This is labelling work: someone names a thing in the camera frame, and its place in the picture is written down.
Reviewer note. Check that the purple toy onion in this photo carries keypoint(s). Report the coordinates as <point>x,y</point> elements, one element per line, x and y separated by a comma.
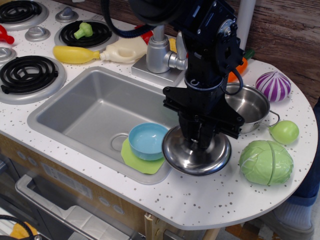
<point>274,85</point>

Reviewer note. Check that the white shoe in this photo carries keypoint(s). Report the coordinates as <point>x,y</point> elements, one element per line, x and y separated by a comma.
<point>292,219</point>

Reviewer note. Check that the steel pot lid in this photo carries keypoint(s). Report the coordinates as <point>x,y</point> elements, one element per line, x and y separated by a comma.
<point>188,158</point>

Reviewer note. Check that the yellow toy corn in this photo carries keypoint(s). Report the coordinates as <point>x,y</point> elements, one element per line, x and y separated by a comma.
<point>172,45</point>

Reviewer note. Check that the cream toy jug bottle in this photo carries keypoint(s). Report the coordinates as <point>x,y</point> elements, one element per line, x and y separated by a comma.
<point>125,50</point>

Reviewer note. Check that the orange toy carrot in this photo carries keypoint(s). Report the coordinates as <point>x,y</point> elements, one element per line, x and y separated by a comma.
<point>249,53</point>

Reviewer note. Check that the grey left edge knob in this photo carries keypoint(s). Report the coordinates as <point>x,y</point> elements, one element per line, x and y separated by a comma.
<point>7,54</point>

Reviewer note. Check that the white vertical pole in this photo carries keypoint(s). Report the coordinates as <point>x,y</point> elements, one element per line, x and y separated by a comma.
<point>244,20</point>

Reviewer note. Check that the oven door handle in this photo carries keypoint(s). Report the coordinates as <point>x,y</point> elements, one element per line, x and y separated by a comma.
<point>75,217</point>

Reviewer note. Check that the green plate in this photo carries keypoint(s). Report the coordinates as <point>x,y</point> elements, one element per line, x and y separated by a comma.
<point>143,166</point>

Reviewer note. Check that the grey rear stove knob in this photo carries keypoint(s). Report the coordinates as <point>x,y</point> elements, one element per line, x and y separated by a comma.
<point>67,15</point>

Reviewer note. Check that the red toy pepper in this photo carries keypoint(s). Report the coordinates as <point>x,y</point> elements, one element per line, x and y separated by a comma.
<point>144,38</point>

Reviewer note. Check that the black front stove burner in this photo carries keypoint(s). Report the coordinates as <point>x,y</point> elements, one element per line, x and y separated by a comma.
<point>29,79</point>

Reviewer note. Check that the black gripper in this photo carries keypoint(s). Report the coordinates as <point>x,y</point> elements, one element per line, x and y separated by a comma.
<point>202,113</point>

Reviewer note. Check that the black rear stove burner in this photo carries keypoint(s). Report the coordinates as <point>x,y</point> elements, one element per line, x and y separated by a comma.
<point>101,35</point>

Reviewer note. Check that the green toy broccoli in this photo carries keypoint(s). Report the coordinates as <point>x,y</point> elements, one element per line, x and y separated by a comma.
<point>85,30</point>

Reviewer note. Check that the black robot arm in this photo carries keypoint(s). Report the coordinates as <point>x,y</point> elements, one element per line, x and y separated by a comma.
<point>209,33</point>

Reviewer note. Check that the grey stove knob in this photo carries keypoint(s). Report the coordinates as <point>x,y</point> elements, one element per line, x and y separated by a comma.
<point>37,34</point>
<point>67,15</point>

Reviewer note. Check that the steel pot with handles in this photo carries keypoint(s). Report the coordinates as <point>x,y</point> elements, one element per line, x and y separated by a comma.
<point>252,105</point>

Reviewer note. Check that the yellow object lower left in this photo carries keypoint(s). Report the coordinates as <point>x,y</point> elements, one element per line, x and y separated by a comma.
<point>19,232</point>

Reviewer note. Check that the green toy cabbage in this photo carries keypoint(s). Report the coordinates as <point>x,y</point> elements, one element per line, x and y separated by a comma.
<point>266,162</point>

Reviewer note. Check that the light blue bowl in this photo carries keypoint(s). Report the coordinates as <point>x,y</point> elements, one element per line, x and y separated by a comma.
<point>145,140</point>

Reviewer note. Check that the grey toy faucet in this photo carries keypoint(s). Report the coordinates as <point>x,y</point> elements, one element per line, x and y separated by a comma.
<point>161,65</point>

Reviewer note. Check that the red toy bottle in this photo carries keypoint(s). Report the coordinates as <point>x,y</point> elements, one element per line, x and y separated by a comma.
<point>4,37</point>

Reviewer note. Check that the black stove burner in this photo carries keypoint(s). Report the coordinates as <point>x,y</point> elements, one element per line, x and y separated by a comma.
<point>101,35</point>
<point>29,79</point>

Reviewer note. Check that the small green toy fruit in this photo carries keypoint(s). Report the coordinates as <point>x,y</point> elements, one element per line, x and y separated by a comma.
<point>284,132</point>

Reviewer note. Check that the grey toy sink basin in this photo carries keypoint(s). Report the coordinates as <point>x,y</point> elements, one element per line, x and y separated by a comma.
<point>94,113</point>

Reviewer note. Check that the black far left burner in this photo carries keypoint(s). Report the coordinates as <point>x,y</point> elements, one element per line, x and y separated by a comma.
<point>18,15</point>

